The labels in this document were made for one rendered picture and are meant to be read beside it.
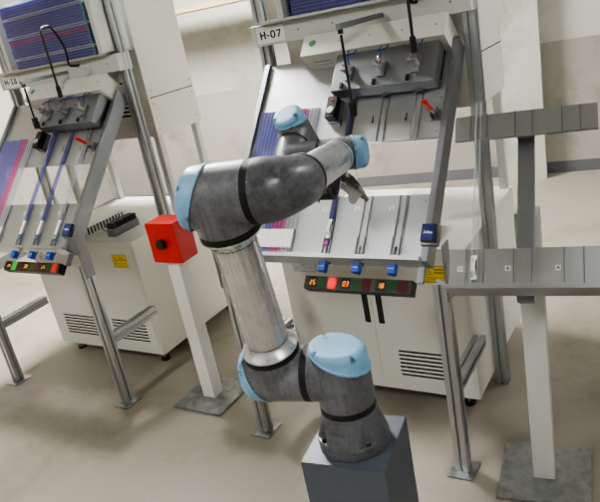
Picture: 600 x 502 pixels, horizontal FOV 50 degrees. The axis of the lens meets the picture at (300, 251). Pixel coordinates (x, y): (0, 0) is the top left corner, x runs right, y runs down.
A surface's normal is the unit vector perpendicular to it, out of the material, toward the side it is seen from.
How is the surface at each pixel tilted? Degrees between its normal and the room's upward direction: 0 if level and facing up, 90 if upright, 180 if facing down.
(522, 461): 0
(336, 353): 8
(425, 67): 48
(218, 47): 90
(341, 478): 90
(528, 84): 90
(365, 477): 90
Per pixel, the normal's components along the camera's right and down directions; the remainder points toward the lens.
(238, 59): -0.37, 0.39
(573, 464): -0.18, -0.92
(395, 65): -0.48, -0.33
